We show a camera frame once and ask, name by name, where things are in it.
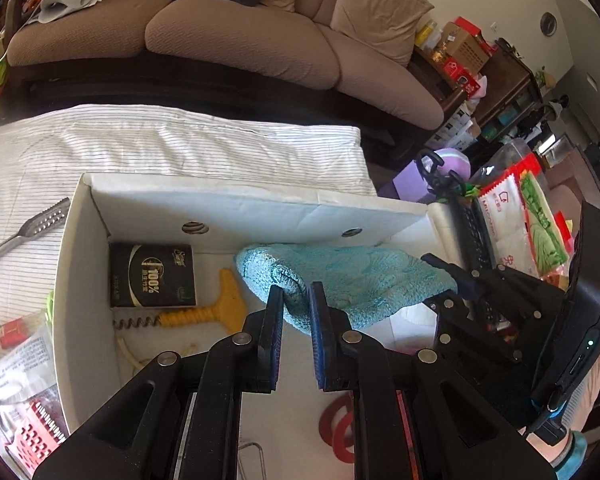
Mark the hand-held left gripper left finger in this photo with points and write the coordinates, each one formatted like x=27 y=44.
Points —
x=274 y=345

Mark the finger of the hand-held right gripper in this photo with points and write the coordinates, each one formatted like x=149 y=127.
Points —
x=505 y=285
x=480 y=330

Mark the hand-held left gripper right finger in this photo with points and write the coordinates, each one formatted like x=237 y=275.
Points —
x=320 y=345

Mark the dark red bag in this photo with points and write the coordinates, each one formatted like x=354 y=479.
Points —
x=330 y=427

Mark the teal towel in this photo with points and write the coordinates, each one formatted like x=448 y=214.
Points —
x=370 y=275

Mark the white cardboard box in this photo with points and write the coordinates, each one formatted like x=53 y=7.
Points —
x=280 y=220

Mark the red plastic grater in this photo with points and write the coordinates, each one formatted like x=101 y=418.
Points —
x=30 y=440

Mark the person's right forearm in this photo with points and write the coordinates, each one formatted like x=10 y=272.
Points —
x=592 y=400

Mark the black ribbed item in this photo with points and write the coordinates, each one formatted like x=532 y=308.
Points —
x=472 y=230

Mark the red white packet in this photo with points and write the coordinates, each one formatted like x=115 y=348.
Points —
x=505 y=220

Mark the green packet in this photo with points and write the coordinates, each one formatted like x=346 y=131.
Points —
x=542 y=230

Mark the black tissue pack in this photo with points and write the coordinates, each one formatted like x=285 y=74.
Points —
x=150 y=275

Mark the purple paper bag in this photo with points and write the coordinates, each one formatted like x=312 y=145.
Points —
x=405 y=180

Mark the dark wooden cabinet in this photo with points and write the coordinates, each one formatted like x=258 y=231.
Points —
x=510 y=85

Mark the red white box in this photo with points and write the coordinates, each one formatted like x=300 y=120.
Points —
x=460 y=77

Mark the dark wooden side table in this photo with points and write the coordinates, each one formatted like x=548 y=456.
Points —
x=430 y=75

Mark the small green item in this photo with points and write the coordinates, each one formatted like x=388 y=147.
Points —
x=49 y=307

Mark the brown cardboard box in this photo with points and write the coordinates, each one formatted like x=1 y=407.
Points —
x=467 y=50

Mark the small red box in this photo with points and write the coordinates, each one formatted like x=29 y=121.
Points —
x=12 y=334

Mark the clear plastic bag with contents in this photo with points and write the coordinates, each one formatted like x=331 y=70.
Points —
x=15 y=385

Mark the yellow bottle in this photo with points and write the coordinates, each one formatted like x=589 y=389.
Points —
x=425 y=32

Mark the brown sofa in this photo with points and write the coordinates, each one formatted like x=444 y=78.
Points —
x=230 y=45

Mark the white device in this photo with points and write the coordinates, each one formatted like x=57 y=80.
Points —
x=62 y=2

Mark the round wall clock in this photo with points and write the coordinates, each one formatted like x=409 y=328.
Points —
x=549 y=24

